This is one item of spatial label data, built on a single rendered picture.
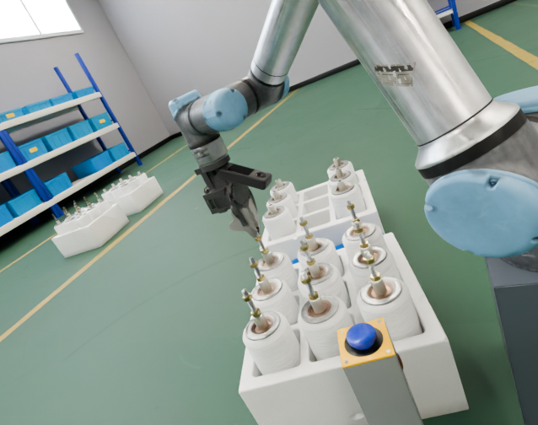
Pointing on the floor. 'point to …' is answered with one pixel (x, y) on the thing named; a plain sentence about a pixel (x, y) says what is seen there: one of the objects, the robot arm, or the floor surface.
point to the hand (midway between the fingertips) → (257, 231)
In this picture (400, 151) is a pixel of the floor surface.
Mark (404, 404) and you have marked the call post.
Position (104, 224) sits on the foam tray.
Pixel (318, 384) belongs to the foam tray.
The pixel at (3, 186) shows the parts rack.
